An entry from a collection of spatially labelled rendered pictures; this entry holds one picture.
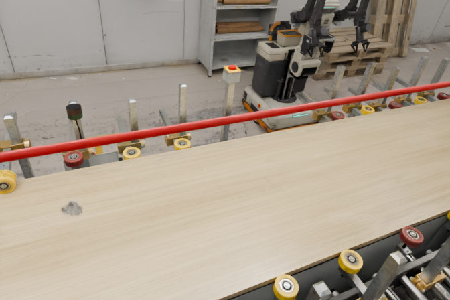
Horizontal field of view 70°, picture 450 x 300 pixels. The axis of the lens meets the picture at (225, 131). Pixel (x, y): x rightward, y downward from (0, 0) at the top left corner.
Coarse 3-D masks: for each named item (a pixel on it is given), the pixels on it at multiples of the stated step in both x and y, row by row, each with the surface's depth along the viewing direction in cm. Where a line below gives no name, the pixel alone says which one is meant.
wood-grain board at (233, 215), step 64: (320, 128) 186; (384, 128) 193; (448, 128) 200; (64, 192) 130; (128, 192) 133; (192, 192) 137; (256, 192) 140; (320, 192) 144; (384, 192) 148; (448, 192) 152; (0, 256) 106; (64, 256) 108; (128, 256) 110; (192, 256) 112; (256, 256) 115; (320, 256) 117
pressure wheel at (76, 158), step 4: (72, 152) 149; (76, 152) 149; (80, 152) 149; (64, 156) 146; (68, 156) 146; (72, 156) 146; (76, 156) 147; (80, 156) 147; (64, 160) 144; (68, 160) 144; (72, 160) 144; (76, 160) 145; (80, 160) 146; (68, 164) 144; (72, 164) 144; (76, 164) 145; (80, 164) 147
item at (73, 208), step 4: (68, 204) 125; (72, 204) 124; (76, 204) 125; (64, 208) 122; (68, 208) 123; (72, 208) 122; (76, 208) 124; (80, 208) 123; (64, 212) 121; (68, 212) 122; (72, 212) 121; (76, 212) 122; (80, 212) 122
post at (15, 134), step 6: (6, 114) 134; (12, 114) 135; (6, 120) 133; (12, 120) 134; (6, 126) 134; (12, 126) 135; (12, 132) 136; (18, 132) 138; (12, 138) 138; (18, 138) 139; (24, 162) 146; (24, 168) 148; (30, 168) 150; (24, 174) 150; (30, 174) 151
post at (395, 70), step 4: (392, 68) 219; (396, 68) 216; (392, 72) 219; (396, 72) 218; (388, 76) 223; (392, 76) 220; (396, 76) 221; (388, 80) 223; (392, 80) 222; (388, 84) 224; (392, 84) 224; (384, 88) 227; (388, 88) 225; (380, 100) 232; (384, 100) 231
